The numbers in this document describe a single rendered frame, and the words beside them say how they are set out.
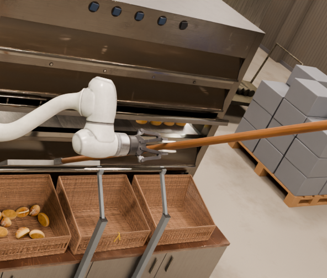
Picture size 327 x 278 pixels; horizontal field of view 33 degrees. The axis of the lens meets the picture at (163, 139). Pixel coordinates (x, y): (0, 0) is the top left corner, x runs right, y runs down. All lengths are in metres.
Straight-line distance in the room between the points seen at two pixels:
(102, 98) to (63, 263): 1.79
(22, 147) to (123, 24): 1.00
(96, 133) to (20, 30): 1.28
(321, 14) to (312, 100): 5.31
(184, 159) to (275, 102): 2.69
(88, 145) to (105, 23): 1.44
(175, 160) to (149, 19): 1.28
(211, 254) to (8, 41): 2.27
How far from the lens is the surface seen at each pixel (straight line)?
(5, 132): 2.10
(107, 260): 3.74
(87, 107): 1.97
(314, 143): 6.37
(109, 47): 3.37
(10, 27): 3.10
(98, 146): 1.96
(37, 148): 3.60
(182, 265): 4.24
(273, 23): 12.33
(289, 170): 6.58
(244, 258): 5.37
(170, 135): 4.06
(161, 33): 3.50
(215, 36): 3.75
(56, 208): 3.65
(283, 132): 1.75
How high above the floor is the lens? 2.95
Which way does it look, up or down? 26 degrees down
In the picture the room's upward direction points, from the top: 24 degrees clockwise
